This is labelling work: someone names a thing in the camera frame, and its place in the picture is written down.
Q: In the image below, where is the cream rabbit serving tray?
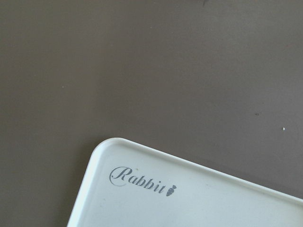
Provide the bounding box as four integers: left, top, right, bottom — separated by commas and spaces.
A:
68, 138, 303, 227

